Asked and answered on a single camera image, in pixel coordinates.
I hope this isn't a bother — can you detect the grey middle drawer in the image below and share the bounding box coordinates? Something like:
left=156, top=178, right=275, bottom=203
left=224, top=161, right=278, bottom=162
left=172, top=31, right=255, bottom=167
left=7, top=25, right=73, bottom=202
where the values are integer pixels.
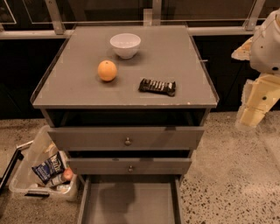
left=68, top=158, right=192, bottom=175

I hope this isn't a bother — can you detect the white ceramic bowl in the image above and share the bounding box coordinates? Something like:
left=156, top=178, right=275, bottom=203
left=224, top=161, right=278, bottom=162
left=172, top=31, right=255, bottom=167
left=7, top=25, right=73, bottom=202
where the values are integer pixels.
left=109, top=33, right=141, bottom=59

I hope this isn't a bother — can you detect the black bin lid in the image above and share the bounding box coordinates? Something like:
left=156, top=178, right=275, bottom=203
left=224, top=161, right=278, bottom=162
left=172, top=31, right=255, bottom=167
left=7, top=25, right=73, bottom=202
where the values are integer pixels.
left=0, top=141, right=33, bottom=194

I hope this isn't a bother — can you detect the grey top drawer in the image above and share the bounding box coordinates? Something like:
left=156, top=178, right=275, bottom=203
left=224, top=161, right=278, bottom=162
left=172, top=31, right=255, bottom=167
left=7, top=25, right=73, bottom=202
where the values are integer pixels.
left=48, top=127, right=204, bottom=151

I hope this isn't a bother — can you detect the orange fruit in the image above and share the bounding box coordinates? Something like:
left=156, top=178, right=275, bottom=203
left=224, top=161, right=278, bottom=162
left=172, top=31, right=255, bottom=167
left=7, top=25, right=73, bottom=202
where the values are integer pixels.
left=97, top=60, right=117, bottom=81

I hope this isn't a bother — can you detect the grey open bottom drawer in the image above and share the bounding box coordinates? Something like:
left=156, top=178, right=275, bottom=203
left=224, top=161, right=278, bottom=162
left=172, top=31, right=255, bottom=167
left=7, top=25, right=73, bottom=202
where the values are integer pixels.
left=77, top=175, right=184, bottom=224

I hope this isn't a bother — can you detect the red apple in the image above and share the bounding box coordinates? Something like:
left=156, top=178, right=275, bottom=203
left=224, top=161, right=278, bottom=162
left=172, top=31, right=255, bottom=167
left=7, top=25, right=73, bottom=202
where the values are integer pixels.
left=62, top=168, right=74, bottom=181

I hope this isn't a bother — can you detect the clear plastic storage bin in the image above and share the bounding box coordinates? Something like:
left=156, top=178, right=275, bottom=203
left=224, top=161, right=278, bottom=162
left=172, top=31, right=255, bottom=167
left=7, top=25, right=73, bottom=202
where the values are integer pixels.
left=9, top=125, right=80, bottom=201

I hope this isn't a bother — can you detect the grey drawer cabinet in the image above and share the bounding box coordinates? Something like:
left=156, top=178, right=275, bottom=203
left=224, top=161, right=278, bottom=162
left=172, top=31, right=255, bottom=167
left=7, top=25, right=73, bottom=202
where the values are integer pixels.
left=30, top=24, right=221, bottom=224

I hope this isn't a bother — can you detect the metal window railing frame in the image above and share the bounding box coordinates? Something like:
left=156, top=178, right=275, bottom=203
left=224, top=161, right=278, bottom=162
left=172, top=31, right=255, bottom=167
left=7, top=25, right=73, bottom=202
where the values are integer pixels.
left=0, top=0, right=280, bottom=39

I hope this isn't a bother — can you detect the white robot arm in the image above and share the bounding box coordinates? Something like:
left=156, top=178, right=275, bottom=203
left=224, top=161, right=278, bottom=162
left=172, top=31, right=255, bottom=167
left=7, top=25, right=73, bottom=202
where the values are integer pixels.
left=231, top=9, right=280, bottom=130

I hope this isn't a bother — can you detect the blue kettle chips bag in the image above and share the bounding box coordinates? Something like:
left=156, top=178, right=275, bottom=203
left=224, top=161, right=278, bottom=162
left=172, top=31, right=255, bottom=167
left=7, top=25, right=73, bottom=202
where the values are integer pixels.
left=32, top=151, right=67, bottom=184

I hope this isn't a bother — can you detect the black rxbar chocolate bar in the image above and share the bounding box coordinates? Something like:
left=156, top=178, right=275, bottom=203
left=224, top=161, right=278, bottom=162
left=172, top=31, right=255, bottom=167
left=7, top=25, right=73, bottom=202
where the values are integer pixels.
left=138, top=79, right=176, bottom=97

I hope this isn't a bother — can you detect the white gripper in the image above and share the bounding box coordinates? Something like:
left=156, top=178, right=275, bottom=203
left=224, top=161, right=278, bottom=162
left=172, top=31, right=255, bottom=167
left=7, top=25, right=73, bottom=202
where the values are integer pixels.
left=231, top=34, right=280, bottom=131

